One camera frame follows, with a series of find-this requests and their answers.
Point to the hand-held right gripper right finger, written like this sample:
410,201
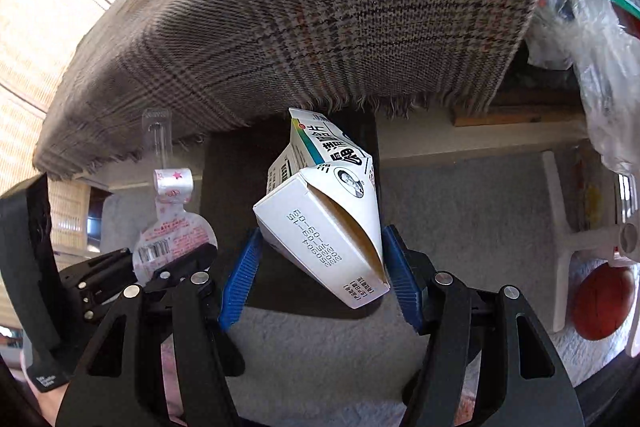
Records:
400,279

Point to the wooden board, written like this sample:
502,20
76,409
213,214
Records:
520,114

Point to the orange basketball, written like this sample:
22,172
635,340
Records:
602,304

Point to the grey plaid cloth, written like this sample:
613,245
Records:
300,32

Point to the light grey fluffy rug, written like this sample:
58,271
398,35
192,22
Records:
475,207

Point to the white plastic stool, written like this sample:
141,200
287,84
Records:
562,227

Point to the white milk carton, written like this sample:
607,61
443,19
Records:
320,217

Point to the white pink drink pouch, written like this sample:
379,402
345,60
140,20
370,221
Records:
170,232

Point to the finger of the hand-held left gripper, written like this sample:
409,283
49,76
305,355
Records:
187,264
100,279

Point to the clear plastic bag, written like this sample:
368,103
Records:
600,72

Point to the clear plastic wrapper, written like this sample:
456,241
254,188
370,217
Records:
156,127

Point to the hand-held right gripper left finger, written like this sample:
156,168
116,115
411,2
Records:
240,279

